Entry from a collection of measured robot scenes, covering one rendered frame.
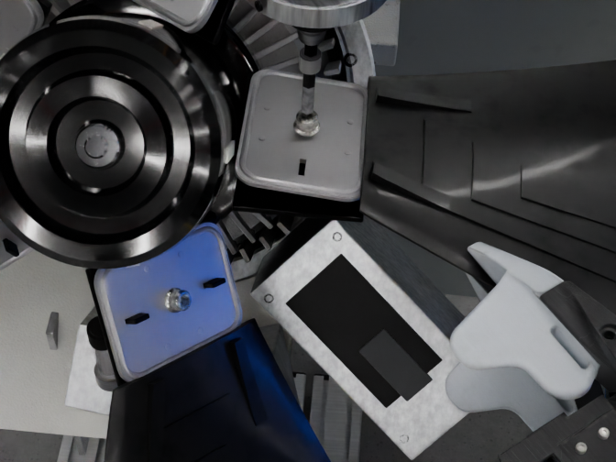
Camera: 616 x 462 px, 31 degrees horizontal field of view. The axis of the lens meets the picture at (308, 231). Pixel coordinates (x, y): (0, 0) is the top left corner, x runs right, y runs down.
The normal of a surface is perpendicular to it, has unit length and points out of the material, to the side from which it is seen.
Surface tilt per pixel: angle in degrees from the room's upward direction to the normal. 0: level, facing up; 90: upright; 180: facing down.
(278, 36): 47
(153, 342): 54
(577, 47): 90
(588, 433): 6
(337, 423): 0
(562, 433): 6
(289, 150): 9
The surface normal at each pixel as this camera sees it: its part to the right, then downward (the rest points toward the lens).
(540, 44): -0.09, 0.79
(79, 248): 0.00, -0.04
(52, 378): -0.04, 0.22
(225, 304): 0.72, -0.03
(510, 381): -0.11, -0.53
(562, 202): 0.16, -0.52
